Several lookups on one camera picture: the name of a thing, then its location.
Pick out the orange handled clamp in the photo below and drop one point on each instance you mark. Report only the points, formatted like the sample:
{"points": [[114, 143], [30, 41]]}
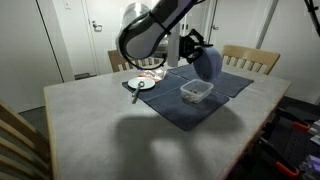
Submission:
{"points": [[281, 164]]}

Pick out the dark blue mat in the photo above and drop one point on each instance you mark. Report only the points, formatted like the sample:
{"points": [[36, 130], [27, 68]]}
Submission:
{"points": [[225, 83], [165, 98]]}

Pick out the orange snack packet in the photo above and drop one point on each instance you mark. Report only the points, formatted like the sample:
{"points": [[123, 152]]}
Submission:
{"points": [[156, 75]]}

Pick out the dark blue mat right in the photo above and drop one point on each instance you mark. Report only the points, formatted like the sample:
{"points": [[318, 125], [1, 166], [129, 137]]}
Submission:
{"points": [[225, 83]]}

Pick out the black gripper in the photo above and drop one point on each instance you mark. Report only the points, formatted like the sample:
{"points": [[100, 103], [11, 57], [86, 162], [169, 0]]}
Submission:
{"points": [[191, 46]]}

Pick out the metal spoon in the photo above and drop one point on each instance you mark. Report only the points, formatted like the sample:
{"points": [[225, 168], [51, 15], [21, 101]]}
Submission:
{"points": [[136, 92]]}

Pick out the small white plate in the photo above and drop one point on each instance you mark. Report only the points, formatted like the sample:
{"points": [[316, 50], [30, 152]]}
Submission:
{"points": [[133, 83]]}

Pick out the silver door handle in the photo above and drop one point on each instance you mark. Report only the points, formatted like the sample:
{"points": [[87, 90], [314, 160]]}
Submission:
{"points": [[97, 27]]}

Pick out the wooden chair left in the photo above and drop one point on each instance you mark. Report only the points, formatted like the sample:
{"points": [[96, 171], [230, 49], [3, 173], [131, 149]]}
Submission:
{"points": [[252, 59]]}

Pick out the near wooden chair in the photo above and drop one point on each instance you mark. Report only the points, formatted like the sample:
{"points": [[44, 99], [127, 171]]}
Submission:
{"points": [[25, 151]]}

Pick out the white light switch plate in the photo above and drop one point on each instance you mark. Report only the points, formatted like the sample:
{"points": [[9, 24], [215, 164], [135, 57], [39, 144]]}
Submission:
{"points": [[67, 4]]}

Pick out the clear plastic container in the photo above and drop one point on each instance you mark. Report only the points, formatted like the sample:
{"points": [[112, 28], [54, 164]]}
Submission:
{"points": [[203, 87]]}

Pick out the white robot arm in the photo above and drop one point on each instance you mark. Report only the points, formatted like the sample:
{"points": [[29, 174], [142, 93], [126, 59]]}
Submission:
{"points": [[146, 32]]}

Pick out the wooden chair right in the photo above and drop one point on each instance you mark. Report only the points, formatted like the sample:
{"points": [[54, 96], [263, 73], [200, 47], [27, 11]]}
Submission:
{"points": [[118, 63]]}

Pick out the pile of brown nuts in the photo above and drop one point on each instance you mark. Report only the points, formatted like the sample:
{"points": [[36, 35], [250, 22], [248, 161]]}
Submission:
{"points": [[192, 95]]}

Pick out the dark blue mat left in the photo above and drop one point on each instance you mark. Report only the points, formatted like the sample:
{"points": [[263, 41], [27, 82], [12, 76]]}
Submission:
{"points": [[165, 98]]}

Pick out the blue plastic bowl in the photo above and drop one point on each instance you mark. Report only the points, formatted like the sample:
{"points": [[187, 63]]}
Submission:
{"points": [[209, 65]]}

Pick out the wooden chair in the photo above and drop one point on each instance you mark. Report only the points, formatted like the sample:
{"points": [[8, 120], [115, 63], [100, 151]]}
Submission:
{"points": [[25, 151], [118, 63], [252, 59]]}

